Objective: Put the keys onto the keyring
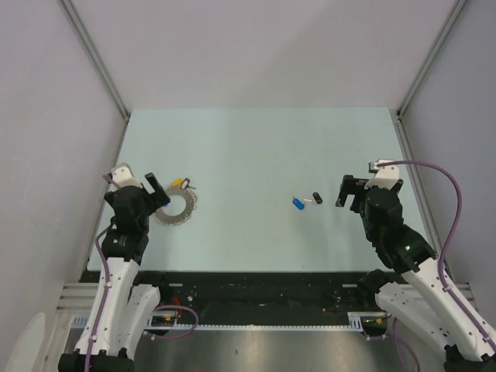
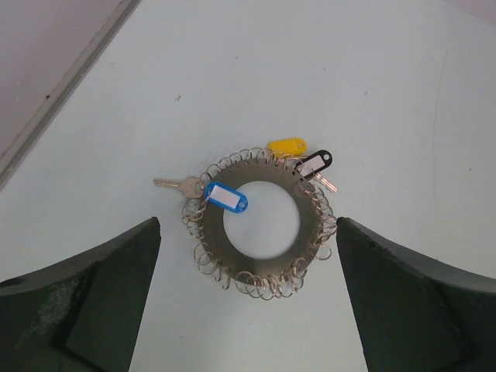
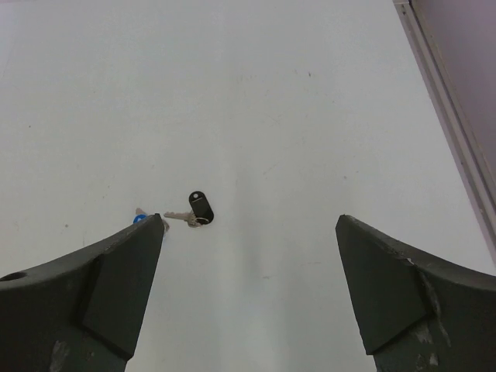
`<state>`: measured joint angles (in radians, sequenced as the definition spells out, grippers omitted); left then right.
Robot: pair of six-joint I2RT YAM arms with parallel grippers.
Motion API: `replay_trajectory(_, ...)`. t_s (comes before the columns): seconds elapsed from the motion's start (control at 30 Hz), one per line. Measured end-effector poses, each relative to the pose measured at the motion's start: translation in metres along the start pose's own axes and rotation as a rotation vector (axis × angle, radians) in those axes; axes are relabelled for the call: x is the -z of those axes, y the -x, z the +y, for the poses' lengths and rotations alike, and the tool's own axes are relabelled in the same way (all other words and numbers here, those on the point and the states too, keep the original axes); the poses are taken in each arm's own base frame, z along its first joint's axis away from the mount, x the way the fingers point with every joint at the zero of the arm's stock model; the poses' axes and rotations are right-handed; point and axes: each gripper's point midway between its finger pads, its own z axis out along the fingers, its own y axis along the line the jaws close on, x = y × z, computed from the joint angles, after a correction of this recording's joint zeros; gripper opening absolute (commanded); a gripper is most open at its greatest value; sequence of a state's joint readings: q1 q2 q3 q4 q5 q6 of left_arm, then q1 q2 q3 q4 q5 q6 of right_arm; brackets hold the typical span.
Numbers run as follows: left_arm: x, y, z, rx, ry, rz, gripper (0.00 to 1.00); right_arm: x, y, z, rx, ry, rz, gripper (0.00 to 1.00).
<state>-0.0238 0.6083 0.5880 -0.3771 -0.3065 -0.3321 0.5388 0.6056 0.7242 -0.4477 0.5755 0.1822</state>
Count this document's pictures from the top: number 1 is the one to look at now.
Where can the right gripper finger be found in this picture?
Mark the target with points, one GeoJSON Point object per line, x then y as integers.
{"type": "Point", "coordinates": [345, 189]}
{"type": "Point", "coordinates": [358, 192]}

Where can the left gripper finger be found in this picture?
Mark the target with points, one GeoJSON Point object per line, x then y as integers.
{"type": "Point", "coordinates": [154, 183]}
{"type": "Point", "coordinates": [161, 198]}

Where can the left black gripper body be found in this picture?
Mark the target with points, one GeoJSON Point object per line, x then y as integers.
{"type": "Point", "coordinates": [149, 207]}

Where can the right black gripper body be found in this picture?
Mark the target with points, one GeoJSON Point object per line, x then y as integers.
{"type": "Point", "coordinates": [371, 235]}

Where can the yellow key tag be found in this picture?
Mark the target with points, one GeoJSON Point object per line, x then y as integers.
{"type": "Point", "coordinates": [177, 182]}

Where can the large silver keyring holder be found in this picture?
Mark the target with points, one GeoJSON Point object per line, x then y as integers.
{"type": "Point", "coordinates": [167, 216]}

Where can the black key tag with key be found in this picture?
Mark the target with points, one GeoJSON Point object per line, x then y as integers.
{"type": "Point", "coordinates": [315, 199]}

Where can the blue key tag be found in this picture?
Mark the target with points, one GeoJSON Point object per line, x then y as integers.
{"type": "Point", "coordinates": [299, 204]}

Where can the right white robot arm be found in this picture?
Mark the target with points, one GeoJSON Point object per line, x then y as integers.
{"type": "Point", "coordinates": [441, 316]}

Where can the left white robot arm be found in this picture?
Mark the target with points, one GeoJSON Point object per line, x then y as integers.
{"type": "Point", "coordinates": [121, 307]}

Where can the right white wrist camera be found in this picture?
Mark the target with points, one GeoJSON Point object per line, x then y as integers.
{"type": "Point", "coordinates": [385, 176]}

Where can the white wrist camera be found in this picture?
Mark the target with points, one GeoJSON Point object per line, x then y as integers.
{"type": "Point", "coordinates": [122, 176]}
{"type": "Point", "coordinates": [385, 176]}

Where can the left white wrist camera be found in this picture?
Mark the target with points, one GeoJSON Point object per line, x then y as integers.
{"type": "Point", "coordinates": [122, 176]}

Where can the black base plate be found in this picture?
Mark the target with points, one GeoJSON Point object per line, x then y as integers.
{"type": "Point", "coordinates": [262, 298]}

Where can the left aluminium frame post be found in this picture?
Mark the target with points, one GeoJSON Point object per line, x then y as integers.
{"type": "Point", "coordinates": [88, 46]}

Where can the aluminium frame post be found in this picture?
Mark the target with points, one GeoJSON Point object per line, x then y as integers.
{"type": "Point", "coordinates": [443, 35]}
{"type": "Point", "coordinates": [88, 46]}

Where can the right aluminium frame post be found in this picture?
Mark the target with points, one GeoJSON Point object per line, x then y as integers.
{"type": "Point", "coordinates": [443, 35]}

